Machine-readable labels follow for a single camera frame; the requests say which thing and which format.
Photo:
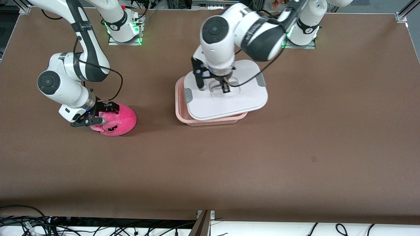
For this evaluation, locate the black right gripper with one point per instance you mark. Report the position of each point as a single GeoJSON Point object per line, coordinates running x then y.
{"type": "Point", "coordinates": [104, 107]}

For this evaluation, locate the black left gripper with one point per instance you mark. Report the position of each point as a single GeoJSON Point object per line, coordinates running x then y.
{"type": "Point", "coordinates": [225, 86]}

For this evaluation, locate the pink plush toy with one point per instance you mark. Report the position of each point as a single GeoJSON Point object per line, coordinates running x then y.
{"type": "Point", "coordinates": [124, 121]}

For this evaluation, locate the white plastic box lid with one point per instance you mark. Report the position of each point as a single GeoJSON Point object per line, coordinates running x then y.
{"type": "Point", "coordinates": [229, 108]}

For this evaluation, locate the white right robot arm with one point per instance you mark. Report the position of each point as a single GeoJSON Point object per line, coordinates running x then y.
{"type": "Point", "coordinates": [59, 85]}

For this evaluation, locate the translucent plastic box base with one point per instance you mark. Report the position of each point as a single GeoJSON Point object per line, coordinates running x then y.
{"type": "Point", "coordinates": [213, 122]}

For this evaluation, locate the grey electronics box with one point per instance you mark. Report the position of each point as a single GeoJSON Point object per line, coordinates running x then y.
{"type": "Point", "coordinates": [213, 4]}

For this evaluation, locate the brown table cover sheet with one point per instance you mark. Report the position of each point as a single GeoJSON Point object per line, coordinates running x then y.
{"type": "Point", "coordinates": [210, 170]}

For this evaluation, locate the colourful small figurine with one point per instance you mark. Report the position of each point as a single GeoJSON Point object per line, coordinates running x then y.
{"type": "Point", "coordinates": [275, 4]}

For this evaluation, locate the aluminium arm base plate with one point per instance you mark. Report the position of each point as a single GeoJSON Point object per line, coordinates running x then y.
{"type": "Point", "coordinates": [310, 46]}
{"type": "Point", "coordinates": [113, 42]}

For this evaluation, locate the aluminium frame post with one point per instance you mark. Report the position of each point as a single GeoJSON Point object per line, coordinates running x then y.
{"type": "Point", "coordinates": [25, 9]}
{"type": "Point", "coordinates": [402, 16]}

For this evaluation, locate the aluminium frame bracket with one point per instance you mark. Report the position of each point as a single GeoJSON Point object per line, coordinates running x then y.
{"type": "Point", "coordinates": [201, 226]}

